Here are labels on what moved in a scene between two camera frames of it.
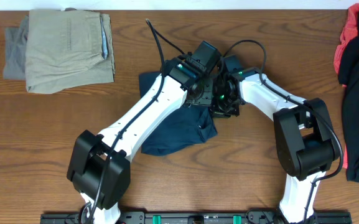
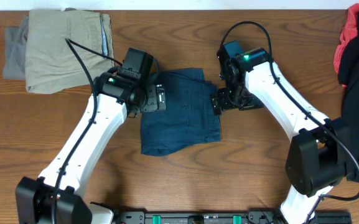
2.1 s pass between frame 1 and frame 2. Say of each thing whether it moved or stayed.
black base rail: stayed
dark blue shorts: stayed
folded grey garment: stayed
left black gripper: moved
